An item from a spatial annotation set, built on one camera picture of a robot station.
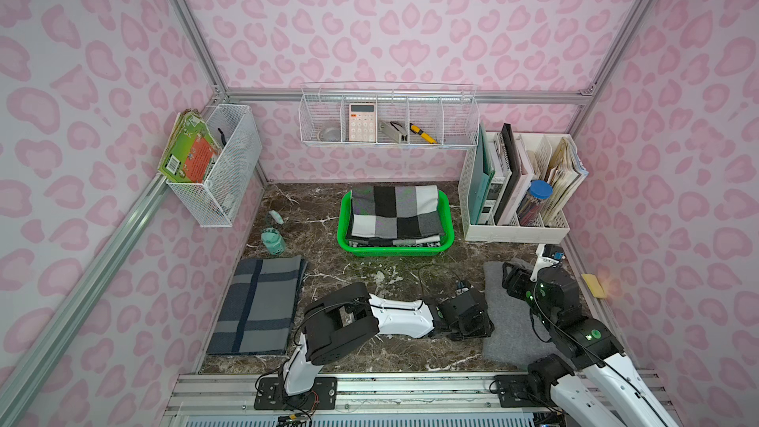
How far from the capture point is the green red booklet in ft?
2.22

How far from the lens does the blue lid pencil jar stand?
92 centimetres

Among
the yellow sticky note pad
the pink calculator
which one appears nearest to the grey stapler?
the pink calculator

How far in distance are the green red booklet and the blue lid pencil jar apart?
0.92 metres

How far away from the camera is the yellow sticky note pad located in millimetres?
939

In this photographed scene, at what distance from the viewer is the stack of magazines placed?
895mm
